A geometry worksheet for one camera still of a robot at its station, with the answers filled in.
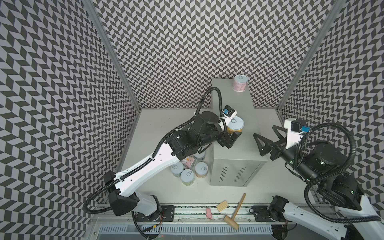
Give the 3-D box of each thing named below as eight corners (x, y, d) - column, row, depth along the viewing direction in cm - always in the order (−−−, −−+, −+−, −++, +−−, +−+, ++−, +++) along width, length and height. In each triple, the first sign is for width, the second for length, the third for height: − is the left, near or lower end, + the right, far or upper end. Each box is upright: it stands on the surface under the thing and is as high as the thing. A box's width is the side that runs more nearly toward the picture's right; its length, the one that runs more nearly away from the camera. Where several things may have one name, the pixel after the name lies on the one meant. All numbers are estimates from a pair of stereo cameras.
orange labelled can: (195, 178, 87) (195, 174, 82) (195, 166, 92) (195, 161, 87) (208, 178, 87) (208, 174, 82) (207, 166, 92) (208, 161, 87)
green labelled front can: (181, 185, 84) (180, 182, 79) (182, 172, 89) (181, 168, 84) (194, 185, 84) (193, 182, 79) (194, 172, 89) (194, 168, 84)
